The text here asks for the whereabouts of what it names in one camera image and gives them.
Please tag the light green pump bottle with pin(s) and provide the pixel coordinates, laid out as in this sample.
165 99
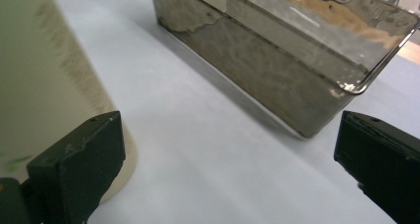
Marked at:
33 68

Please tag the clear grey storage bin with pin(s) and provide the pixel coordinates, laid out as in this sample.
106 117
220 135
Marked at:
264 72

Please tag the wooden table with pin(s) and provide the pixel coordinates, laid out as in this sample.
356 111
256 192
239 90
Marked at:
411 52

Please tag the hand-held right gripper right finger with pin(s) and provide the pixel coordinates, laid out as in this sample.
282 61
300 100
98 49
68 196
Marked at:
383 164

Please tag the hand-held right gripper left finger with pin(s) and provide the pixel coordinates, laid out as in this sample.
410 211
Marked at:
85 164

